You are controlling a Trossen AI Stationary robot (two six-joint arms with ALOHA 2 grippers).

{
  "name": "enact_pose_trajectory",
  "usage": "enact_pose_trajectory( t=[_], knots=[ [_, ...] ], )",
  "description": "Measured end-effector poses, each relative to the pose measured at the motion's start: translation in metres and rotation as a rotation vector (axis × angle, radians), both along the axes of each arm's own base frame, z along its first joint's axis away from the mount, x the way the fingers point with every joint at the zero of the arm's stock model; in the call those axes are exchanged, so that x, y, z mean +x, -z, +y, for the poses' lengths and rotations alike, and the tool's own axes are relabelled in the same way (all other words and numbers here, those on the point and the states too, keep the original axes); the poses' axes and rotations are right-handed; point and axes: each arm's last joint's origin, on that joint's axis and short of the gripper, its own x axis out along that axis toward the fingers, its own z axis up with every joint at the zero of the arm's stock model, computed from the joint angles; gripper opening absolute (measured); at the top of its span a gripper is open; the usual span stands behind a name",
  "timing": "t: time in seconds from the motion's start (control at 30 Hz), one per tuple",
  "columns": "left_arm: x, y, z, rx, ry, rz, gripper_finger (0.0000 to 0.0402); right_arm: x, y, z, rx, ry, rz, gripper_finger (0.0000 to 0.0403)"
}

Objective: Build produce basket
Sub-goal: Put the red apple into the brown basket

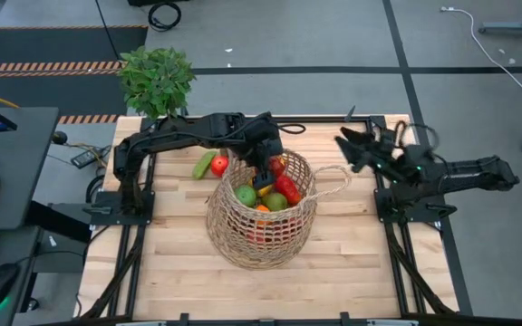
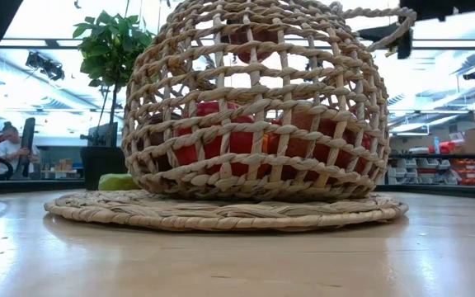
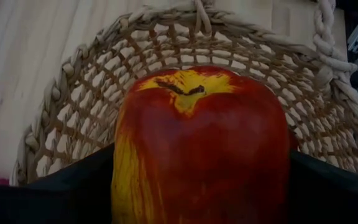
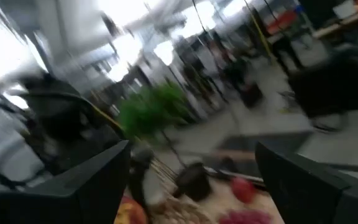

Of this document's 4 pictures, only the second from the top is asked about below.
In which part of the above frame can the black ceiling fixture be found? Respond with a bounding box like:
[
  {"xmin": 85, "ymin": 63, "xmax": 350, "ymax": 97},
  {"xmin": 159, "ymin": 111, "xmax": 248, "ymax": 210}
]
[{"xmin": 25, "ymin": 51, "xmax": 66, "ymax": 82}]

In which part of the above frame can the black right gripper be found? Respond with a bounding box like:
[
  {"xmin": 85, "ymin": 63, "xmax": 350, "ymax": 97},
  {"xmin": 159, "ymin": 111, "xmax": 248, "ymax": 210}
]
[{"xmin": 359, "ymin": 0, "xmax": 453, "ymax": 60}]

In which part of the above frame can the round woven straw mat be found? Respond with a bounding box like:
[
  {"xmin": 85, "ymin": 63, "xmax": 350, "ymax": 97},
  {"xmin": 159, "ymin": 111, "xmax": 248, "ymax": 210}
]
[{"xmin": 43, "ymin": 189, "xmax": 410, "ymax": 233}]

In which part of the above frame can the dark red round fruit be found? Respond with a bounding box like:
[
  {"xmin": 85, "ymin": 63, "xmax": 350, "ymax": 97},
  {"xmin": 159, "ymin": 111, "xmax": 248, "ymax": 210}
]
[{"xmin": 174, "ymin": 101, "xmax": 272, "ymax": 177}]

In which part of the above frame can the storage shelf with bins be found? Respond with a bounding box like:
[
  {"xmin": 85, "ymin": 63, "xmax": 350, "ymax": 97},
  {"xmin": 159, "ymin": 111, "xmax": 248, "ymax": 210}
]
[{"xmin": 385, "ymin": 153, "xmax": 475, "ymax": 186}]

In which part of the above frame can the person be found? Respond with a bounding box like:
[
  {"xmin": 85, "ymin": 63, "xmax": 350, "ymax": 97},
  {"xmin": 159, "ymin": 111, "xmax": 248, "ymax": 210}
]
[{"xmin": 0, "ymin": 120, "xmax": 41, "ymax": 182}]

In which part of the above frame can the red background object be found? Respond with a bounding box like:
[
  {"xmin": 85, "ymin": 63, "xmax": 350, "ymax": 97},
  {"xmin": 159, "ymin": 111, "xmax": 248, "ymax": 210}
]
[{"xmin": 428, "ymin": 140, "xmax": 458, "ymax": 155}]

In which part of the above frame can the green potted plant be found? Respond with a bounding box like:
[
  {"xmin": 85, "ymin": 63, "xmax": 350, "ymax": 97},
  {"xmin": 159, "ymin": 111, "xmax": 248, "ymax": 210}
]
[{"xmin": 72, "ymin": 10, "xmax": 156, "ymax": 191}]

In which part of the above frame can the woven straw basket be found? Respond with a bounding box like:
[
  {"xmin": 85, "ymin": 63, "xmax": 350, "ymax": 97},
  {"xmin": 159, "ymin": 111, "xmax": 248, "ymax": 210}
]
[{"xmin": 120, "ymin": 0, "xmax": 418, "ymax": 202}]

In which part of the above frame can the green cucumber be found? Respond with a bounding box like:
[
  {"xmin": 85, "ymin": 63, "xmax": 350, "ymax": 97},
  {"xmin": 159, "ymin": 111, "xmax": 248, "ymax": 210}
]
[{"xmin": 97, "ymin": 172, "xmax": 142, "ymax": 191}]

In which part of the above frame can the background shelf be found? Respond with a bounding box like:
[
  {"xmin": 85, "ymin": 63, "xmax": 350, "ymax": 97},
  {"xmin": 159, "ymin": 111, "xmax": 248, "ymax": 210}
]
[{"xmin": 35, "ymin": 144, "xmax": 86, "ymax": 182}]

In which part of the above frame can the dark background monitor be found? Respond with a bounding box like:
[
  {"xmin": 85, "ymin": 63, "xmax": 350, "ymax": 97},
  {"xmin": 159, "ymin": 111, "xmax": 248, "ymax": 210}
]
[{"xmin": 79, "ymin": 121, "xmax": 119, "ymax": 149}]

